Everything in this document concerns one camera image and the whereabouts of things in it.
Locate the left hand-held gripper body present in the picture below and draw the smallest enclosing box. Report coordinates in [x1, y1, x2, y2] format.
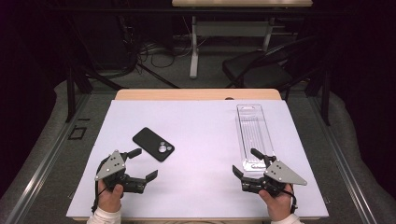
[93, 149, 148, 194]

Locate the white frame desk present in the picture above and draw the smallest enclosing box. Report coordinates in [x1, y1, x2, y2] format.
[171, 0, 314, 79]

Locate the black metal stand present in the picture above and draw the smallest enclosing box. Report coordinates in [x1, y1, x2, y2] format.
[64, 62, 129, 123]
[304, 62, 332, 127]

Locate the black folding chair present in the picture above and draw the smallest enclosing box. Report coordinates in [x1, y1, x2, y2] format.
[221, 35, 318, 91]

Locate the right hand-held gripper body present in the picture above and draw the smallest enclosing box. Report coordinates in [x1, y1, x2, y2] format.
[241, 155, 308, 199]

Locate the tangle of floor cables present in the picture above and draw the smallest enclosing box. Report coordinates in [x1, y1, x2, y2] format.
[136, 40, 194, 69]

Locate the grey metal floor rail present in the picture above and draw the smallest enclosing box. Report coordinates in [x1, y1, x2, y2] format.
[306, 92, 377, 224]
[4, 92, 92, 224]

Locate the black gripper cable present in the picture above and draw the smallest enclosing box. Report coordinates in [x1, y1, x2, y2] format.
[281, 189, 299, 215]
[91, 178, 108, 214]

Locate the person's left hand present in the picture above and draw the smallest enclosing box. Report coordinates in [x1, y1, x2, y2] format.
[97, 179, 124, 214]

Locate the person's right hand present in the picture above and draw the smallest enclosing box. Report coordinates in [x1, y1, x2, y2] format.
[258, 183, 295, 222]

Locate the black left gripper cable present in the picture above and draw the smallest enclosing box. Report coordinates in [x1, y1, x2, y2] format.
[91, 178, 108, 214]

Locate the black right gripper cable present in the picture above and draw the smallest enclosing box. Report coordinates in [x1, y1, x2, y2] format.
[281, 189, 299, 215]

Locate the black horizontal crossbar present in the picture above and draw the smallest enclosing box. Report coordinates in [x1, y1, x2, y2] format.
[46, 7, 344, 17]

